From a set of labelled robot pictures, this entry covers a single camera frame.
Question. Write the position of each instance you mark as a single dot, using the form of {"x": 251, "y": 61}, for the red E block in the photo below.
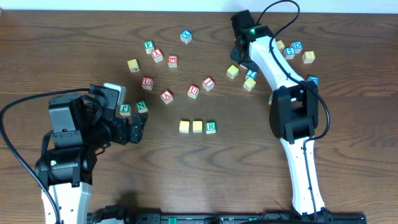
{"x": 173, "y": 61}

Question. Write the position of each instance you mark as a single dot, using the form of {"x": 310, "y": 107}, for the yellow far block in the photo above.
{"x": 280, "y": 45}

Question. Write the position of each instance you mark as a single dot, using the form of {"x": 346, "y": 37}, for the green N block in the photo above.
{"x": 141, "y": 106}

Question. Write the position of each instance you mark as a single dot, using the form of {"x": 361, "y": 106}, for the blue 2 block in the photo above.
{"x": 251, "y": 74}

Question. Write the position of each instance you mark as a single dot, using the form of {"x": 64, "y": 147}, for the blue 5 block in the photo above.
{"x": 289, "y": 53}

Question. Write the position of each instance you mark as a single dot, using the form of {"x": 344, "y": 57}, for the blue D block far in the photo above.
{"x": 297, "y": 46}

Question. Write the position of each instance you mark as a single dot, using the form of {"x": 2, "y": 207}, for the yellow C block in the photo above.
{"x": 184, "y": 126}

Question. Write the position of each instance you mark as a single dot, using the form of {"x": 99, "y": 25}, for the blue P block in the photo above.
{"x": 270, "y": 99}

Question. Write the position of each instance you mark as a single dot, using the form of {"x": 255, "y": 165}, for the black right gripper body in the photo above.
{"x": 237, "y": 53}

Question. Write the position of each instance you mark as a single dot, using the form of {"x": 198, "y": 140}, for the yellow S block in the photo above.
{"x": 249, "y": 84}

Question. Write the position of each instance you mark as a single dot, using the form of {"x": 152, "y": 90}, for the green J block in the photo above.
{"x": 125, "y": 109}

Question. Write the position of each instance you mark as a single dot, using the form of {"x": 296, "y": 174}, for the blue d block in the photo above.
{"x": 297, "y": 46}
{"x": 313, "y": 79}

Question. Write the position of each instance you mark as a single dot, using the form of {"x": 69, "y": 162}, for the blue X block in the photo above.
{"x": 186, "y": 36}

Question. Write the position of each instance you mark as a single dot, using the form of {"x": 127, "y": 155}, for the red Y block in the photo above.
{"x": 157, "y": 55}

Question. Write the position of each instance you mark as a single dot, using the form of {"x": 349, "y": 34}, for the green R block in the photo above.
{"x": 211, "y": 127}

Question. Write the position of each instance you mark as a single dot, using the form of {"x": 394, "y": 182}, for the red U block left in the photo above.
{"x": 147, "y": 83}

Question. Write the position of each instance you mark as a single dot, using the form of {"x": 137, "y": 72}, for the blue D block right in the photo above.
{"x": 313, "y": 79}

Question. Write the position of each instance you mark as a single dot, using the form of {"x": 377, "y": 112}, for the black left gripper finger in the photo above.
{"x": 136, "y": 129}
{"x": 144, "y": 117}

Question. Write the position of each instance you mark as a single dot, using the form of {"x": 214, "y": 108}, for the yellow acorn block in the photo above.
{"x": 133, "y": 65}

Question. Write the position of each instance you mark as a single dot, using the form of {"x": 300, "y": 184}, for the yellow 8 block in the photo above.
{"x": 308, "y": 57}

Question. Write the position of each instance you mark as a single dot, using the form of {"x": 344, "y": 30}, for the red u block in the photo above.
{"x": 147, "y": 83}
{"x": 193, "y": 91}

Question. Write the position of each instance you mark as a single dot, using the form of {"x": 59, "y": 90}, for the red U block right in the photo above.
{"x": 193, "y": 91}

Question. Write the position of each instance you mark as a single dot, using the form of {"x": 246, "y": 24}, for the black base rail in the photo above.
{"x": 117, "y": 214}

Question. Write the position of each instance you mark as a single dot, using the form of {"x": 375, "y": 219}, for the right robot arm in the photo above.
{"x": 294, "y": 107}

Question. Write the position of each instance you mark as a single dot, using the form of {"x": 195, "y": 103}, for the yellow pineapple block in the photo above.
{"x": 232, "y": 71}

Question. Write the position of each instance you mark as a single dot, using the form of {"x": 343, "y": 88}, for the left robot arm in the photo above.
{"x": 83, "y": 127}

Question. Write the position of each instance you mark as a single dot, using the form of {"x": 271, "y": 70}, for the green F block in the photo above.
{"x": 149, "y": 46}

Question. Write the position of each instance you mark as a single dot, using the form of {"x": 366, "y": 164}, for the red A block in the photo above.
{"x": 166, "y": 97}

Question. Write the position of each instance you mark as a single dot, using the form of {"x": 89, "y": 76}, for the yellow O block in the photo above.
{"x": 197, "y": 126}

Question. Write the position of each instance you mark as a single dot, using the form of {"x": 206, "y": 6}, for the red I block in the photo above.
{"x": 208, "y": 83}

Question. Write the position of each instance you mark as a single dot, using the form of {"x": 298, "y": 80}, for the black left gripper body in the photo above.
{"x": 134, "y": 128}

